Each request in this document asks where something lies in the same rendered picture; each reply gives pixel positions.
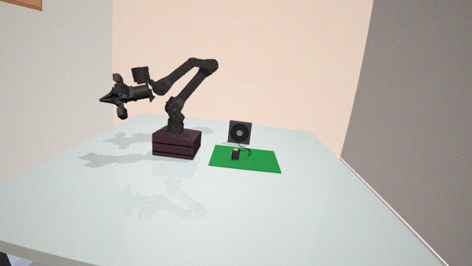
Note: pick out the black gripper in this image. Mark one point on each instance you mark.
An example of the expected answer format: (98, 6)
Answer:
(111, 98)

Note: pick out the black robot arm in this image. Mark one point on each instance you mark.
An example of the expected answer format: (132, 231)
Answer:
(174, 105)

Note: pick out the green circuit board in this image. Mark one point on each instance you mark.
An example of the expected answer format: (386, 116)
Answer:
(259, 160)

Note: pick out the black computer fan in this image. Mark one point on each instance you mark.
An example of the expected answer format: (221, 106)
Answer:
(239, 131)

